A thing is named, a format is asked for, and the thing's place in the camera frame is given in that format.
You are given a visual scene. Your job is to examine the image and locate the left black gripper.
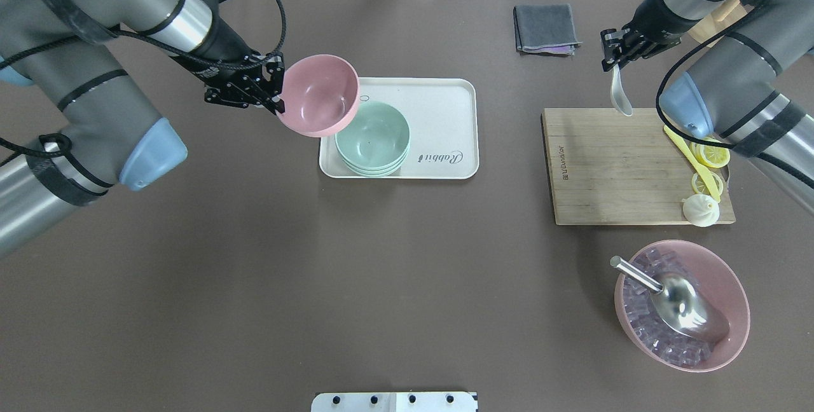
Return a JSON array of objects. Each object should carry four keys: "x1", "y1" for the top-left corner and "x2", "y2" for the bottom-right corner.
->
[{"x1": 203, "y1": 53, "x2": 286, "y2": 114}]

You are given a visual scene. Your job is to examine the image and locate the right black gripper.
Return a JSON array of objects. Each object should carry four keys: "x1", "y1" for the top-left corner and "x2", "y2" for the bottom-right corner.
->
[{"x1": 600, "y1": 27, "x2": 668, "y2": 72}]

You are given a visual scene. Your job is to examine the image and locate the white ceramic spoon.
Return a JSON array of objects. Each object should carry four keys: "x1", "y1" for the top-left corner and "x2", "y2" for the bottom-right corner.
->
[{"x1": 610, "y1": 65, "x2": 633, "y2": 117}]

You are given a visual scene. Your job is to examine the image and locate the small pink bowl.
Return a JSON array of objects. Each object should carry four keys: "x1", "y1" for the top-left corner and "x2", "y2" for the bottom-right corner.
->
[{"x1": 277, "y1": 55, "x2": 360, "y2": 137}]

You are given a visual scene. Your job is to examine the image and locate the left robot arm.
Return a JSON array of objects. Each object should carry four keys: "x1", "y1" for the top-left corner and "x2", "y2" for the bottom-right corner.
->
[{"x1": 1, "y1": 0, "x2": 285, "y2": 256}]

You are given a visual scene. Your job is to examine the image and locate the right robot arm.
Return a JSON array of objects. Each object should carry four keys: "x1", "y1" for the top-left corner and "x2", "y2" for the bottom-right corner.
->
[{"x1": 601, "y1": 0, "x2": 813, "y2": 211}]

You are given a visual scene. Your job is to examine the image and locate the large pink bowl with ice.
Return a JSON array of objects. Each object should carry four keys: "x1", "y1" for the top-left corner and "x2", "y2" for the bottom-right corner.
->
[{"x1": 610, "y1": 239, "x2": 750, "y2": 373}]

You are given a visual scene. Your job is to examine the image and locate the purple cloth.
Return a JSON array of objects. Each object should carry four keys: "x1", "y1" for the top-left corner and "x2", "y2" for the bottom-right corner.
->
[{"x1": 518, "y1": 45, "x2": 577, "y2": 56}]

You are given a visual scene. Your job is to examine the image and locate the grey folded cloth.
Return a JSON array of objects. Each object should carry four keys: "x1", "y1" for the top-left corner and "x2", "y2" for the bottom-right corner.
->
[{"x1": 513, "y1": 4, "x2": 582, "y2": 53}]

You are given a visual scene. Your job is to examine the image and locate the stacked green bowls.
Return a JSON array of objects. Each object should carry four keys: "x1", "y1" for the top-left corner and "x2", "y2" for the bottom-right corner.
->
[{"x1": 335, "y1": 101, "x2": 411, "y2": 177}]

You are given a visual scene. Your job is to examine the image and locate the yellow plastic knife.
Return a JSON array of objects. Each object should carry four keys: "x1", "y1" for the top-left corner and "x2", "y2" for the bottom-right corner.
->
[{"x1": 663, "y1": 125, "x2": 721, "y2": 203}]

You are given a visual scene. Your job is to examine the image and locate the bamboo cutting board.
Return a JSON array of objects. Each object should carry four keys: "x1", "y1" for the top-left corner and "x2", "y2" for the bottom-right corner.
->
[{"x1": 542, "y1": 107, "x2": 736, "y2": 226}]

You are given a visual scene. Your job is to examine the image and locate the wooden stand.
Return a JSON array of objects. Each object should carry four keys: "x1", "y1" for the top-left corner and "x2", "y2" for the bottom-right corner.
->
[{"x1": 687, "y1": 0, "x2": 747, "y2": 43}]

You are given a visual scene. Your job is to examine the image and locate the stacked lemon slices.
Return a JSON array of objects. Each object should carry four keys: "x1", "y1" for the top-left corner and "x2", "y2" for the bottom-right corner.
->
[{"x1": 690, "y1": 142, "x2": 731, "y2": 168}]

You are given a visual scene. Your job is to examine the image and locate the single lemon slice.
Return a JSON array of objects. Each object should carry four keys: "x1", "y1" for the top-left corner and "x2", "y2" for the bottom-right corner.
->
[{"x1": 690, "y1": 172, "x2": 724, "y2": 200}]

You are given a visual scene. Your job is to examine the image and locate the metal ice scoop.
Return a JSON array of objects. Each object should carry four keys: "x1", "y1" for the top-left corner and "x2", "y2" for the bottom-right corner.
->
[{"x1": 609, "y1": 256, "x2": 730, "y2": 343}]

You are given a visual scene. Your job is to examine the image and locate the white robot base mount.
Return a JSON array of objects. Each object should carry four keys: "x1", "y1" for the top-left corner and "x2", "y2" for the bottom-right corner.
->
[{"x1": 310, "y1": 391, "x2": 479, "y2": 411}]

